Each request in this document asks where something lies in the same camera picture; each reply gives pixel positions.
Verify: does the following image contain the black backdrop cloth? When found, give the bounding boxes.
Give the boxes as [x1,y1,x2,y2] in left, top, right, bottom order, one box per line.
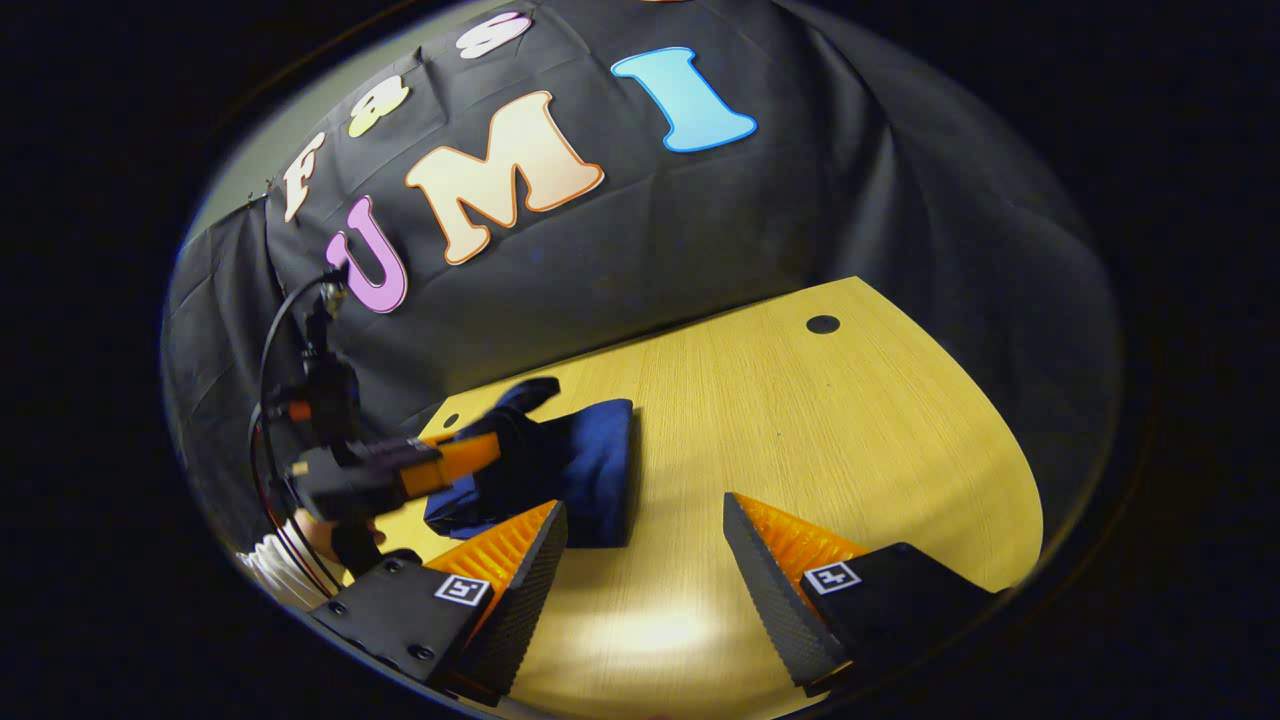
[160,0,1121,561]

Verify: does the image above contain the blue denim jeans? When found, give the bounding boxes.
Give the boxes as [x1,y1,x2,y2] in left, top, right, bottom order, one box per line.
[423,377,638,549]

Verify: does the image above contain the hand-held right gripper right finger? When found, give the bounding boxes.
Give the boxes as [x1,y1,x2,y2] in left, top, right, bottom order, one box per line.
[722,491,1001,698]

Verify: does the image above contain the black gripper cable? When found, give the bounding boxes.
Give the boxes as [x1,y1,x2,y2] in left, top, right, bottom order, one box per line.
[247,270,346,596]

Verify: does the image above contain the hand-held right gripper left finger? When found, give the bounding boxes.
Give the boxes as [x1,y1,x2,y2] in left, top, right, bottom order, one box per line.
[310,500,569,706]

